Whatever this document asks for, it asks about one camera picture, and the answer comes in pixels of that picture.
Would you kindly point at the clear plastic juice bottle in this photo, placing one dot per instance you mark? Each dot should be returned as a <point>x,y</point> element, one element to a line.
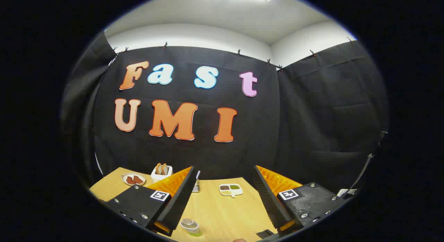
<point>190,226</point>

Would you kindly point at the brown meat piece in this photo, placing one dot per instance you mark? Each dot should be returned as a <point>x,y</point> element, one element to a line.
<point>138,179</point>
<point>130,180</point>

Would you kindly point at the white toaster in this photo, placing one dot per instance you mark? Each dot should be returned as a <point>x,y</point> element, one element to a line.
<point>161,177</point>

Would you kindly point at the toasted bread slice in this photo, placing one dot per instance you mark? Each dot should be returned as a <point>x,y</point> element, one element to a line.
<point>164,169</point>
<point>158,169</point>

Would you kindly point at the white oval plate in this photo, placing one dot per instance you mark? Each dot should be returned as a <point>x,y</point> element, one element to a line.
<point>133,174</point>

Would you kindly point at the black backdrop cloth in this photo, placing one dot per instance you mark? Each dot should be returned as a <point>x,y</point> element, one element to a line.
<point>277,131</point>

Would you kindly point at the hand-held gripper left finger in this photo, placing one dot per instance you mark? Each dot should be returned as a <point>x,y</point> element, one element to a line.
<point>180,200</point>

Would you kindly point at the wooden table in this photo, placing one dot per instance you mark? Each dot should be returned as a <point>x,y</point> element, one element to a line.
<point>222,214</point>

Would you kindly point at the white flat object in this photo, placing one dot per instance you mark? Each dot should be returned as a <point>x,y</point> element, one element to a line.
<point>347,192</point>

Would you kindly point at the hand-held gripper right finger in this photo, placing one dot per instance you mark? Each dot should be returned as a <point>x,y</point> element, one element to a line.
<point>269,200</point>

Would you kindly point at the white divided dish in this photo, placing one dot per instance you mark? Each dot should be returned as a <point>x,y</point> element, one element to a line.
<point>239,191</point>

